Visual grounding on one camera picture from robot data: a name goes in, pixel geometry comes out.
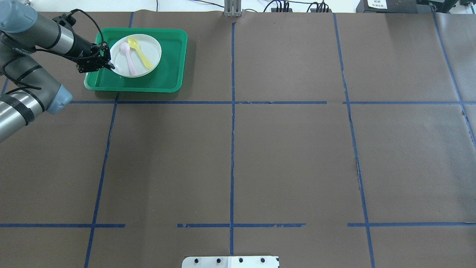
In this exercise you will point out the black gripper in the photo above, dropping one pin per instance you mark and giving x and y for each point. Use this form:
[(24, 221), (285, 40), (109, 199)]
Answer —
[(81, 46)]

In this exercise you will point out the white round plate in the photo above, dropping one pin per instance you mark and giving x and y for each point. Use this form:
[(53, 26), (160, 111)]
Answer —
[(149, 46)]

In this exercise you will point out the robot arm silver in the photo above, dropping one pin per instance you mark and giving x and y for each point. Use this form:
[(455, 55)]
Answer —
[(25, 31)]

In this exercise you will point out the pink plastic spoon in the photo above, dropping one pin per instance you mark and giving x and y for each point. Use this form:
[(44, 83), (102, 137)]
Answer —
[(126, 50)]

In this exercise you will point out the yellow plastic spoon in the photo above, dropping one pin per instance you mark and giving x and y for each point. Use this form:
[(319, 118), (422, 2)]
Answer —
[(134, 44)]

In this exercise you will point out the green plastic tray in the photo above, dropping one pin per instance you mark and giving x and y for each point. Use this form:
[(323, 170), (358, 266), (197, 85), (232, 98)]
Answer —
[(167, 77)]

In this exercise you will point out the black power strip far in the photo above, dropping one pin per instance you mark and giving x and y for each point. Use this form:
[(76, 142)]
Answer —
[(282, 6)]

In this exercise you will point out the black power strip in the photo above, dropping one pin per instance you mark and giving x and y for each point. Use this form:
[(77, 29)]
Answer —
[(318, 7), (282, 6)]

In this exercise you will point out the black power strip near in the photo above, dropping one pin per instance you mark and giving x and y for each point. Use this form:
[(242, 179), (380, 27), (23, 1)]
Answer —
[(318, 7)]

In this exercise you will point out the brown paper table cover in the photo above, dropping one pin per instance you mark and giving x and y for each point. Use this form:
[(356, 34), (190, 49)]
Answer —
[(329, 140)]

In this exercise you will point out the black desktop box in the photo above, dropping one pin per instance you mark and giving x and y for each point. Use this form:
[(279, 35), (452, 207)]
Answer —
[(392, 6)]

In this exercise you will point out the aluminium frame post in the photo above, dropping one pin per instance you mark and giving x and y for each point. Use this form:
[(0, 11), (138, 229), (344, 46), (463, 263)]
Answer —
[(233, 8)]

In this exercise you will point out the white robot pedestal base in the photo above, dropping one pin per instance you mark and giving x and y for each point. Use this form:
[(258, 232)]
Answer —
[(231, 262)]

